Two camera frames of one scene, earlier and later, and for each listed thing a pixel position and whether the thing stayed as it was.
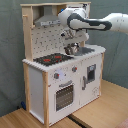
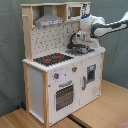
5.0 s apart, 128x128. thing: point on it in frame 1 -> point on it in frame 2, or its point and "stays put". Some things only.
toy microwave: (86, 6) stays put
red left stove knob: (56, 75) stays put
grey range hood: (48, 18) stays put
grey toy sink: (83, 51) stays put
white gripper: (68, 33) -> (92, 43)
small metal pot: (68, 48) -> (81, 49)
